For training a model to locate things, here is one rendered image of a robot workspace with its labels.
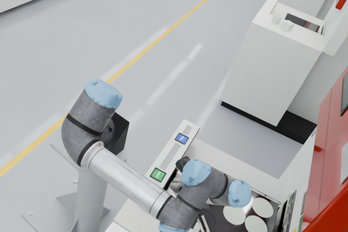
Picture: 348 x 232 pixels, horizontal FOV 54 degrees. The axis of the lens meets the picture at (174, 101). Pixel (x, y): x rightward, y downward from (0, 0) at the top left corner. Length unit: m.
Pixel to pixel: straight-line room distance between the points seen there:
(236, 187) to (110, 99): 0.43
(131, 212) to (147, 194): 0.42
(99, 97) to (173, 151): 0.68
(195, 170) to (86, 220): 1.32
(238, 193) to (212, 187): 0.08
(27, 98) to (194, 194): 2.45
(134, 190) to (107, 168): 0.10
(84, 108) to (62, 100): 2.17
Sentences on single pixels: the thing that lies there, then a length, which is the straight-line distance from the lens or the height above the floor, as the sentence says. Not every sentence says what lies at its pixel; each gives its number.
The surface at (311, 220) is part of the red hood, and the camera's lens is 1.18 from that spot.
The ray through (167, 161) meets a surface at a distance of 1.55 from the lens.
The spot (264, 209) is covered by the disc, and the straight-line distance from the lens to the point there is 1.65.
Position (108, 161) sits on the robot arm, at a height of 1.35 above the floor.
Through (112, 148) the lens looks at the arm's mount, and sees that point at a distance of 1.62.
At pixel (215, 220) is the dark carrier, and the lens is 1.51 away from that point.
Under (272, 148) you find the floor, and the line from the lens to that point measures 3.36.
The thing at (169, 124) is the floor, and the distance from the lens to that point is 3.12.
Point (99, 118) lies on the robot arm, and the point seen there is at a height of 1.41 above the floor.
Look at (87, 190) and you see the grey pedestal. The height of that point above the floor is 0.55.
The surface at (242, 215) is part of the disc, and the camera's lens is 1.58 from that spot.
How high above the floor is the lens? 2.12
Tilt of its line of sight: 39 degrees down
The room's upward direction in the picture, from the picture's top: 18 degrees clockwise
